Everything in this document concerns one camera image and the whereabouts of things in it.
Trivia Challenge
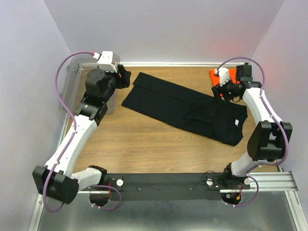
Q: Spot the black t-shirt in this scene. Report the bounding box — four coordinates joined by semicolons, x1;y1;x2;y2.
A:
122;72;247;146

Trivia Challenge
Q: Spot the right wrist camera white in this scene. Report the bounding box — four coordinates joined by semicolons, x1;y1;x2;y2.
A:
214;67;231;87

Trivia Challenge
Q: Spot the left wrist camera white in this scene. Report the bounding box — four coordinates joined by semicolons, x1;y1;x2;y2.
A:
93;51;120;73

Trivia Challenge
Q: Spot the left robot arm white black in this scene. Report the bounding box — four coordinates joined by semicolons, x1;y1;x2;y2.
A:
32;64;131;205

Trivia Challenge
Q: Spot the clear plastic bin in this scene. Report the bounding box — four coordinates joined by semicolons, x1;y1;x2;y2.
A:
59;54;121;116

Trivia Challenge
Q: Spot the folded orange t-shirt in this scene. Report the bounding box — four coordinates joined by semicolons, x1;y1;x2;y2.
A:
209;67;242;101

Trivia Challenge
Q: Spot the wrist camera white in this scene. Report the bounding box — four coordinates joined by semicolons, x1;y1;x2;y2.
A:
93;51;120;73
214;67;231;87

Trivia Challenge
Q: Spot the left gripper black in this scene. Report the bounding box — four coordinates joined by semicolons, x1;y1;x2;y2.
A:
102;64;132;102

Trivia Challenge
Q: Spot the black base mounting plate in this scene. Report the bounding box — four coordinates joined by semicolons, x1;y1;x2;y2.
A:
90;171;250;205

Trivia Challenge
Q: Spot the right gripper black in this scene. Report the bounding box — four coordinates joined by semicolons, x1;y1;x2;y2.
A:
210;76;238;106

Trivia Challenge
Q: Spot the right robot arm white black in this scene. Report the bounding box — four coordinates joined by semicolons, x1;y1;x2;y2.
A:
212;63;293;189

